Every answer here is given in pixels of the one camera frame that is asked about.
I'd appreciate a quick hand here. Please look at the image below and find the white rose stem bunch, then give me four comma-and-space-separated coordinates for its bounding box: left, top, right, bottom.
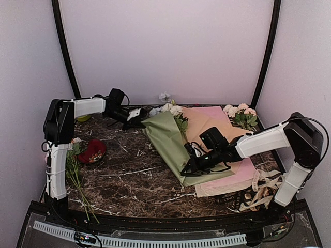
161, 101, 189, 142

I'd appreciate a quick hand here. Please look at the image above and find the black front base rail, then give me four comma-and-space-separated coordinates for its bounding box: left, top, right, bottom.
31, 198, 308, 233

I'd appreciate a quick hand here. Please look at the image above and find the pink wrapping paper sheet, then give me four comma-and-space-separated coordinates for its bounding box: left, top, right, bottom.
193, 106, 256, 198

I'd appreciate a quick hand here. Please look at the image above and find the black vertical frame post right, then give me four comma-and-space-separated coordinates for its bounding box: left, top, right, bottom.
250, 0, 282, 109

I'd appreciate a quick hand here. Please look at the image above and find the peach green wrapping paper sheet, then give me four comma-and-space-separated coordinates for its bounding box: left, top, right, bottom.
142, 106, 249, 187

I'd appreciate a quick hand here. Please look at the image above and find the cream ribbon pile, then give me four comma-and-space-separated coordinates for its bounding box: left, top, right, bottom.
239, 169, 284, 211

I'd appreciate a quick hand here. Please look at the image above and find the pink white rose bunch right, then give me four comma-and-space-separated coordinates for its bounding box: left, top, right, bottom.
223, 103, 258, 131

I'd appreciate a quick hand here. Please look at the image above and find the blue flower stem bunch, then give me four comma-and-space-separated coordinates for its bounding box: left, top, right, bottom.
149, 91, 171, 117

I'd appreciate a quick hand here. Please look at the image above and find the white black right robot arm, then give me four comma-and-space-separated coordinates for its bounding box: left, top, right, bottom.
180, 112, 330, 224

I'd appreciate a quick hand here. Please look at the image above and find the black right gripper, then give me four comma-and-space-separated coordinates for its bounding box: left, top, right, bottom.
181, 148, 222, 176

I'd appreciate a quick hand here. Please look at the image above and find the pink rose stem bunch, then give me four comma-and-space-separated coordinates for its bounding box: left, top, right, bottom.
45, 136, 99, 224

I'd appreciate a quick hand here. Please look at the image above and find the dark red floral bowl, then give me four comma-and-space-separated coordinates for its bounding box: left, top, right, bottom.
78, 139, 107, 164

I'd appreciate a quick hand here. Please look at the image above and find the white slotted cable duct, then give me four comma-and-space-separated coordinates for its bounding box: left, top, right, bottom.
33, 221, 247, 247

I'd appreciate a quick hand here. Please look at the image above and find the lime green plastic bowl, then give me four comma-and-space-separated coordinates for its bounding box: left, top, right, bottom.
77, 115, 91, 122

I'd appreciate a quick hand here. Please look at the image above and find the black vertical frame post left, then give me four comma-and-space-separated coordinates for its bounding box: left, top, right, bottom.
51, 0, 81, 98

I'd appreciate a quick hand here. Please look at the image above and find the black vertical frame post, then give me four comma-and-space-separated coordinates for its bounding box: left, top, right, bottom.
51, 0, 81, 98
250, 0, 282, 109

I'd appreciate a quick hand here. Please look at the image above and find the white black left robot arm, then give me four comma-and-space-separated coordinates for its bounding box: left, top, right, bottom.
43, 96, 147, 200

